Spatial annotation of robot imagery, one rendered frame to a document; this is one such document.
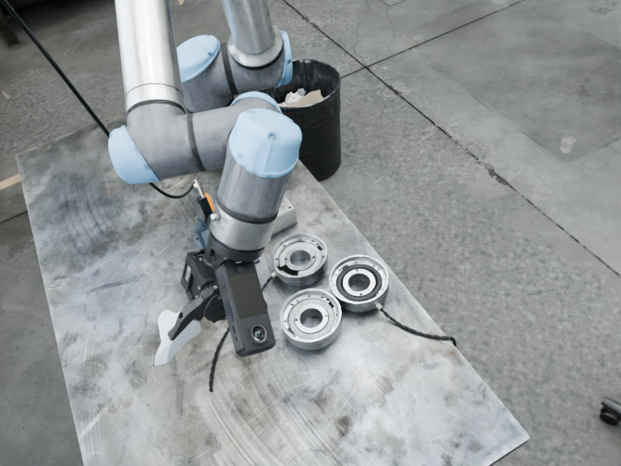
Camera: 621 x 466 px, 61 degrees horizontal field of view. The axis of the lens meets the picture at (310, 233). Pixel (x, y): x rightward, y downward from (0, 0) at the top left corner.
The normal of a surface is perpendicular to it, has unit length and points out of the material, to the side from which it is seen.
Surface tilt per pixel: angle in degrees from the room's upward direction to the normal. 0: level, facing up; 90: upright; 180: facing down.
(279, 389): 0
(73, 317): 0
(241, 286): 43
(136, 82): 29
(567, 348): 0
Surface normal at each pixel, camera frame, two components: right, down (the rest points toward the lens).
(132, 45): -0.30, -0.22
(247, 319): 0.56, -0.38
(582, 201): -0.13, -0.65
